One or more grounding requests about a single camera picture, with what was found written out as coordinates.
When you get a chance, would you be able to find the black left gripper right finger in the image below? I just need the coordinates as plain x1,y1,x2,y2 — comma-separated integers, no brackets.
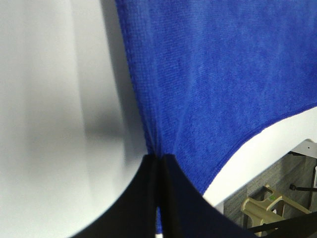
160,154,255,238

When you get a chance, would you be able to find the blue microfiber towel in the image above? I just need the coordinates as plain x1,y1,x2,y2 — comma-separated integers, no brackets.
114,0,317,235

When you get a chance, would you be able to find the beige plastic stool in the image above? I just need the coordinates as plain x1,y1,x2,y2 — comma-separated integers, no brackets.
241,185,317,238

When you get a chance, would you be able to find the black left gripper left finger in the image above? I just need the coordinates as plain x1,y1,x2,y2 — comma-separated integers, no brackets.
74,155,158,238

